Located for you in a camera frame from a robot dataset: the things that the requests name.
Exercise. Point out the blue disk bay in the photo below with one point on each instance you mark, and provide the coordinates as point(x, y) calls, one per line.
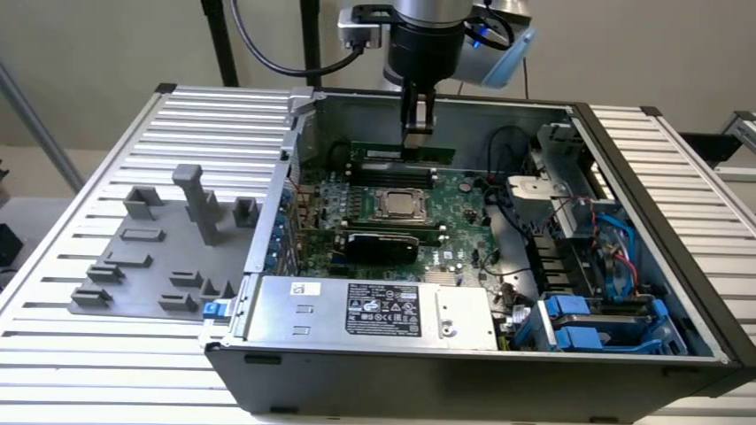
point(577, 325)

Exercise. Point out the green RAM stick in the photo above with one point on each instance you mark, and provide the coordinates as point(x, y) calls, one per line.
point(441, 156)

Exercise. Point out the silver power supply unit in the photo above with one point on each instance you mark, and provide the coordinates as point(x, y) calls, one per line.
point(331, 319)

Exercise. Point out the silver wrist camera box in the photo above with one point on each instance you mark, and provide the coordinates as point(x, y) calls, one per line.
point(358, 28)

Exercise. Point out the silver CPU in socket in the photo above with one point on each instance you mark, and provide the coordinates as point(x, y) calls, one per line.
point(401, 203)

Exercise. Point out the black RAM slot bank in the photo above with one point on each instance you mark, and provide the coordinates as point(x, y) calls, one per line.
point(393, 173)

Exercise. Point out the blue case latch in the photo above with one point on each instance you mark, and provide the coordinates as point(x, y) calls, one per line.
point(214, 310)

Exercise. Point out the aluminium rail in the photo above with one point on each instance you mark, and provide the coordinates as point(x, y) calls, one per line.
point(738, 141)

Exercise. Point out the grey parts rack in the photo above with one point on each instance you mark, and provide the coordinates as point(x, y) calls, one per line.
point(149, 265)

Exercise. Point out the metal drive cage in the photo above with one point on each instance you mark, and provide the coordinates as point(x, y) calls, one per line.
point(562, 186)

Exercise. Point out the black box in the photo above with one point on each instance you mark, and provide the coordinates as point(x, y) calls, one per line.
point(9, 245)

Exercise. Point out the black bracket plate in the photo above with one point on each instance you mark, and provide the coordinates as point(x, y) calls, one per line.
point(706, 148)

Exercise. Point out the aluminium frame bar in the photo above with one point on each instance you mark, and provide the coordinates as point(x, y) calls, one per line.
point(42, 128)

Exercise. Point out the black upright post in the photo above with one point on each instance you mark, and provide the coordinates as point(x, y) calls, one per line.
point(222, 40)
point(310, 40)

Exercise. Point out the black graphics card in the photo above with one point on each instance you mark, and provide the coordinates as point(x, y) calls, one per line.
point(381, 249)

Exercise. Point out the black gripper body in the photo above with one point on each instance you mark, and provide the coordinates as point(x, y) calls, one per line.
point(427, 48)

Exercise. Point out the green motherboard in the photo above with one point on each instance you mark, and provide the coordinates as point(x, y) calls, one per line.
point(461, 230)

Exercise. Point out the black open PC case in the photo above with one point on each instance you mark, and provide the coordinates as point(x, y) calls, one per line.
point(449, 380)

